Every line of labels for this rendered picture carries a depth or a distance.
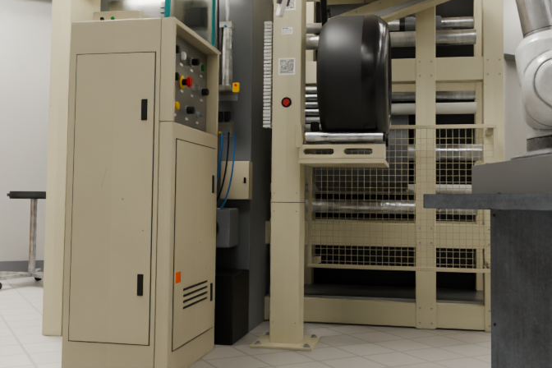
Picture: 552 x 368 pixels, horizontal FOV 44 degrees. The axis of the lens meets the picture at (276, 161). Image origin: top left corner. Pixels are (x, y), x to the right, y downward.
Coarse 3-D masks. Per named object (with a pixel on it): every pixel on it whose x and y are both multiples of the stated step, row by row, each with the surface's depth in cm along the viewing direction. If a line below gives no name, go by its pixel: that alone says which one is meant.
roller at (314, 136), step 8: (304, 136) 290; (312, 136) 289; (320, 136) 288; (328, 136) 288; (336, 136) 287; (344, 136) 286; (352, 136) 285; (360, 136) 285; (368, 136) 284; (376, 136) 283; (384, 136) 283
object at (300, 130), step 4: (296, 124) 287; (300, 124) 287; (296, 128) 287; (300, 128) 286; (304, 128) 293; (296, 132) 287; (300, 132) 286; (304, 132) 291; (296, 136) 287; (300, 136) 286; (296, 140) 286; (300, 140) 286; (296, 144) 286; (300, 144) 286; (304, 144) 291; (308, 144) 304; (312, 144) 316; (308, 152) 314; (312, 152) 316
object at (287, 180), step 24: (288, 24) 302; (288, 48) 301; (288, 96) 300; (288, 120) 299; (288, 144) 299; (288, 168) 298; (288, 192) 297; (288, 216) 297; (288, 240) 296; (288, 264) 296; (288, 288) 295; (288, 312) 294; (288, 336) 294
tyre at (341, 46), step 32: (320, 32) 290; (352, 32) 281; (384, 32) 283; (320, 64) 280; (352, 64) 275; (384, 64) 276; (320, 96) 282; (352, 96) 277; (384, 96) 278; (352, 128) 287; (384, 128) 290
